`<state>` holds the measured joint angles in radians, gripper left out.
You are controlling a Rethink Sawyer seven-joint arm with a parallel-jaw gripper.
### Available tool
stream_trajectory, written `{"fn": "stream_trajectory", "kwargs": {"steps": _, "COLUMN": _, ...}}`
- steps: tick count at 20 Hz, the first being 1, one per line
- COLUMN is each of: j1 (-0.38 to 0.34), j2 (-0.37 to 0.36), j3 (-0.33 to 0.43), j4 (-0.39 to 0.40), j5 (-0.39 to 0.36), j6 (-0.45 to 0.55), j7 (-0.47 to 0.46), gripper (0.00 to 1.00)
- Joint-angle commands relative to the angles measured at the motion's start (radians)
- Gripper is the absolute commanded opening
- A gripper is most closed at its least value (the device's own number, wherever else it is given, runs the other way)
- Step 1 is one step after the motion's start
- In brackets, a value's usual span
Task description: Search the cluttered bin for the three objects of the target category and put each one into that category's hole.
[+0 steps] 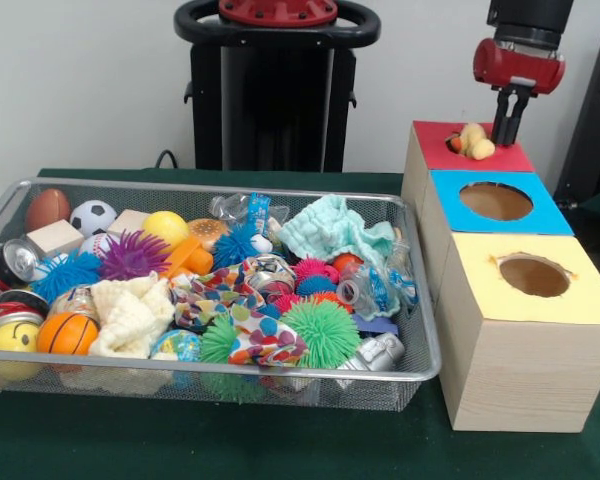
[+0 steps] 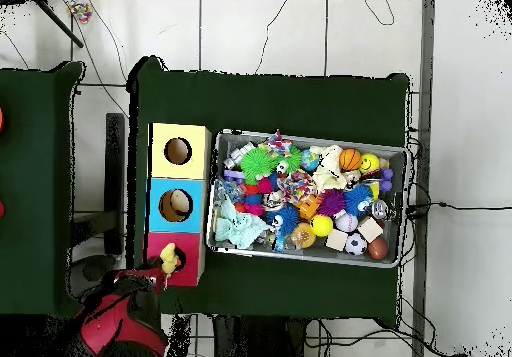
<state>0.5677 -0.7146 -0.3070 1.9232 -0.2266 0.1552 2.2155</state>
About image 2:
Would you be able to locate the orange basketball toy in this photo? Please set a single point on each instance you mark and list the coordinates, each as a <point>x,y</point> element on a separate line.
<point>350,160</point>

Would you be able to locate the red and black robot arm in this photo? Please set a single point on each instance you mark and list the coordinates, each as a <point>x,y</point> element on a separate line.
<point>116,325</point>

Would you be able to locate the yellow smiley face ball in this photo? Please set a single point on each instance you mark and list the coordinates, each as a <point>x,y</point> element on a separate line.
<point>369,163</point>

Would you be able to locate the black upright panel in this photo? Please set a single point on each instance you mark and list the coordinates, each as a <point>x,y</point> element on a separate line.
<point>115,173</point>

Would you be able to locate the black rod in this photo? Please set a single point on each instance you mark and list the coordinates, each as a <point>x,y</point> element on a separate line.
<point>60,24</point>

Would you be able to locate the black and white soccer ball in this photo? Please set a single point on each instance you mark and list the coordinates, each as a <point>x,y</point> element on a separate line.
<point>356,244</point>

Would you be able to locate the brown football toy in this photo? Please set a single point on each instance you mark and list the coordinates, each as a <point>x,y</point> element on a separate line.
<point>378,248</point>

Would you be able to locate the plain yellow ball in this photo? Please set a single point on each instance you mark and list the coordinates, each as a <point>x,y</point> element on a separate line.
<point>321,226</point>

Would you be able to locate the dark green side table cloth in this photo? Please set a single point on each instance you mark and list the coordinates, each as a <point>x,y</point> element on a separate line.
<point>36,173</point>

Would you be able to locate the yellow duck plush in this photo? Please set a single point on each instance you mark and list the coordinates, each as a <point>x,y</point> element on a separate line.
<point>168,257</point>

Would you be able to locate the large green spiky ball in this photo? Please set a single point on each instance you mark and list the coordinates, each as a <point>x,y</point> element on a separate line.
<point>258,164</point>

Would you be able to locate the wooden box with three holes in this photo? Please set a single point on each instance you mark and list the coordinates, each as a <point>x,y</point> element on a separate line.
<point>176,181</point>

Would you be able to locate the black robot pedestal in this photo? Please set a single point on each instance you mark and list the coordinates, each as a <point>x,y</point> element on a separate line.
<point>260,339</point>

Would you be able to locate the purple spiky ball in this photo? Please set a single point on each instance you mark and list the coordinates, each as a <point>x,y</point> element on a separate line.
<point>331,202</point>

